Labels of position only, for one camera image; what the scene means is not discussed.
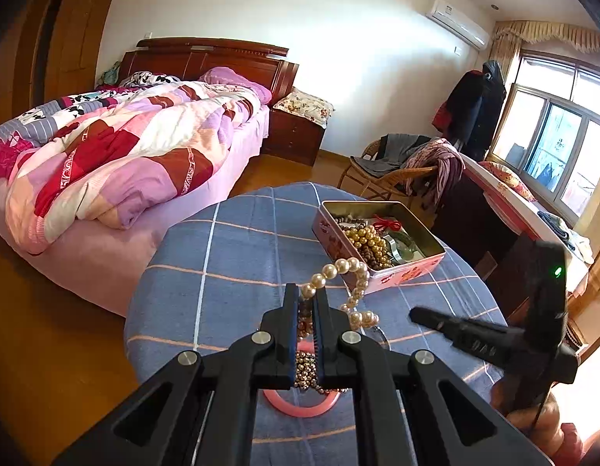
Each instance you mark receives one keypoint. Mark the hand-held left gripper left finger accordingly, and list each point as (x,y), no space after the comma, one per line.
(280,335)

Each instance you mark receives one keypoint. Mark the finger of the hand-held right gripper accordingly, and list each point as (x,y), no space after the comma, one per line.
(465,335)

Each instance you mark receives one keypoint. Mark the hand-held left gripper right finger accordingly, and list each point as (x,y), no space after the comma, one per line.
(334,340)

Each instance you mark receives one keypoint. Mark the pink rectangular tin box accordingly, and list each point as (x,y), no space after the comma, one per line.
(406,276)

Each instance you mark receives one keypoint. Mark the green jade bangle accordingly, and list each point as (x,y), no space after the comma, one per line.
(406,252)

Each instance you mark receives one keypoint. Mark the person's right forearm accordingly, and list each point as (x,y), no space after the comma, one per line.
(579,446)

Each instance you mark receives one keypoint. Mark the person's right hand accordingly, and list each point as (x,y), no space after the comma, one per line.
(547,422)

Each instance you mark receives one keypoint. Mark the silver metal bangle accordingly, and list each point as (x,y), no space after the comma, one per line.
(385,332)

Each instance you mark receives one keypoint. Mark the white folded garment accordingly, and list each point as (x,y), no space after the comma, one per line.
(579,245)

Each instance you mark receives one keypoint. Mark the blue grey folded garment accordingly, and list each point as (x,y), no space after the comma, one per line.
(554,223)

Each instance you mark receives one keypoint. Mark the blue plaid tablecloth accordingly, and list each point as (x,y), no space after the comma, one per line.
(232,272)

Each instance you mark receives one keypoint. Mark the white pink desk cover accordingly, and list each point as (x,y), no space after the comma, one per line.
(523,223)

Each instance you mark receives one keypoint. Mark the dark wooden desk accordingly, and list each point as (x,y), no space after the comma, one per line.
(474,223)

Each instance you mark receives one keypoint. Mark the red floral pillow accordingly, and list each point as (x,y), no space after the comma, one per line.
(508,182)

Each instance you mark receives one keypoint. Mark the sliding glass window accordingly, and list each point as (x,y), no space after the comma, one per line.
(562,145)

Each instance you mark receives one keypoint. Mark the rattan chair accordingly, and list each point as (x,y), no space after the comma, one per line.
(382,182)

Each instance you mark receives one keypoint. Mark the pink purple striped garment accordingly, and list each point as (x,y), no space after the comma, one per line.
(443,165)

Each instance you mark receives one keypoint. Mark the dark wooden nightstand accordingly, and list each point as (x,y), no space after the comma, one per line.
(292,136)

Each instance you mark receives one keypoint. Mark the black hooded coat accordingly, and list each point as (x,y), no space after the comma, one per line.
(491,107)

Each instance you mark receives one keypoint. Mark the pink sheeted bed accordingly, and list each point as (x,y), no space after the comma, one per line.
(86,262)

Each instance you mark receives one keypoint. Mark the red garment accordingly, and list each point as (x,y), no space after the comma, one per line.
(439,116)

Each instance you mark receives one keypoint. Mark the black jacket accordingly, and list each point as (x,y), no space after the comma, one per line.
(465,102)

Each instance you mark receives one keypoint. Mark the floral white pillow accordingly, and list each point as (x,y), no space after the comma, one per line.
(304,106)

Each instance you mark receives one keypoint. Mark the pink patchwork quilt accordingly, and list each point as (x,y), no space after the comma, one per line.
(125,150)

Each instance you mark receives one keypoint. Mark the floral beige curtain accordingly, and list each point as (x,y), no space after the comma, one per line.
(503,63)

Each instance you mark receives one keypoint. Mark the pink pillow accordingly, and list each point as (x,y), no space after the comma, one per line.
(236,82)

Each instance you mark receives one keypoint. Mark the fringed curtain valance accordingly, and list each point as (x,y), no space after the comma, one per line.
(552,31)

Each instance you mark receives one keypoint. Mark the wooden bed headboard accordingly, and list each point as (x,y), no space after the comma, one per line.
(207,60)

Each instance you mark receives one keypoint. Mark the black white print pillow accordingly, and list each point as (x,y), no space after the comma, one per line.
(144,79)

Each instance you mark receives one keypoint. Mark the white air conditioner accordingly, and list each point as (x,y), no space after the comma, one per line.
(457,22)

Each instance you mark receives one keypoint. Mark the teal cloth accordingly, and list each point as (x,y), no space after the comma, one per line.
(109,74)

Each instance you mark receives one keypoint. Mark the brown wooden wardrobe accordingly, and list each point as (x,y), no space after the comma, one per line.
(76,34)

